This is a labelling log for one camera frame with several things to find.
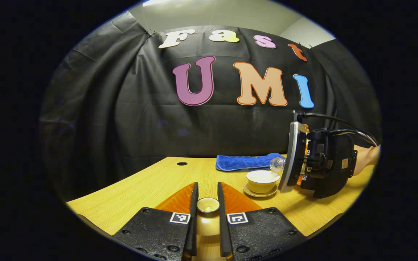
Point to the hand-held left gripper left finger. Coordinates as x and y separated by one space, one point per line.
192 224

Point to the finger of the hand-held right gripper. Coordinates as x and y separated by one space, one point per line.
295 156

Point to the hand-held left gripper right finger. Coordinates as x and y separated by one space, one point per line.
222 224

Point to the cream teacup lid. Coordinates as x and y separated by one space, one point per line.
208 219

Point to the clear glass water bottle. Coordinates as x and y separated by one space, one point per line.
277 164

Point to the cream teacup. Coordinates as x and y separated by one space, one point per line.
261 185

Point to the cream saucer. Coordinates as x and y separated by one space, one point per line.
252 193

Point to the blue folded towel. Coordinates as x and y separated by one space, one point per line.
241 162

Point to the black backdrop cloth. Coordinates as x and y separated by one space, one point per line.
158 127

